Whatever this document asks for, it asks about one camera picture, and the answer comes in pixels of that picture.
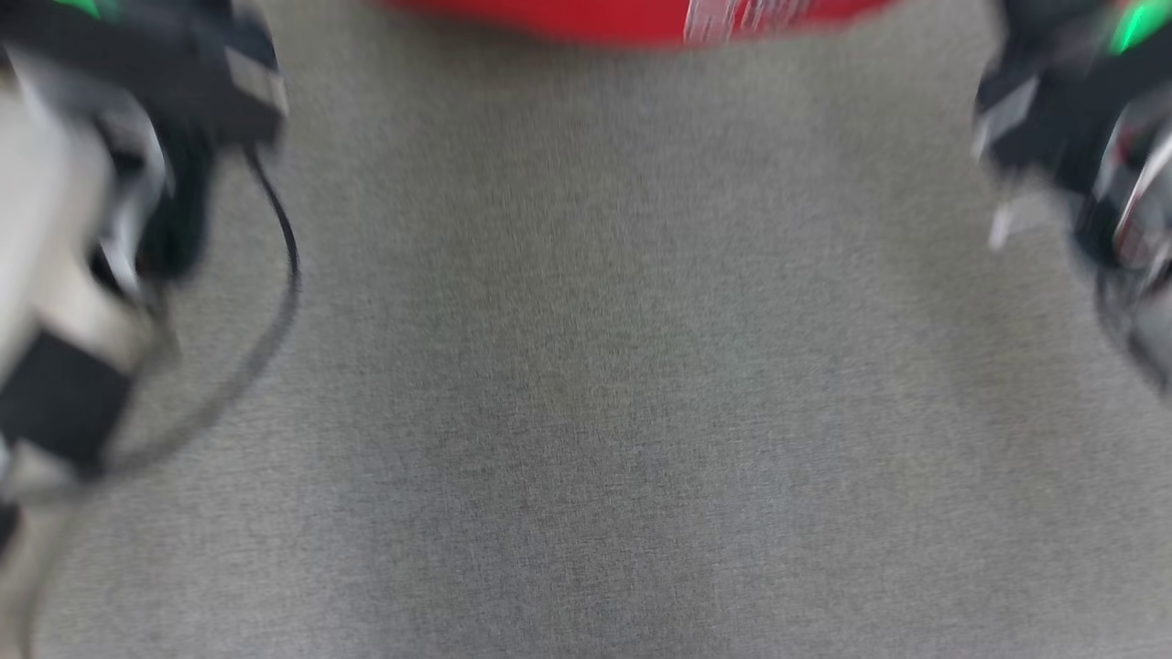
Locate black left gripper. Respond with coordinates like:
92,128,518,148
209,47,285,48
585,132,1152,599
0,0,287,149

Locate red shorts with white panel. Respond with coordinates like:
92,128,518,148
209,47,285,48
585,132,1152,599
366,0,898,47

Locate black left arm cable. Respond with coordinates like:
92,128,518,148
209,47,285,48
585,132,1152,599
18,145,303,500

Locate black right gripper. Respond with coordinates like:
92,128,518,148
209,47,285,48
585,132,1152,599
973,0,1172,195

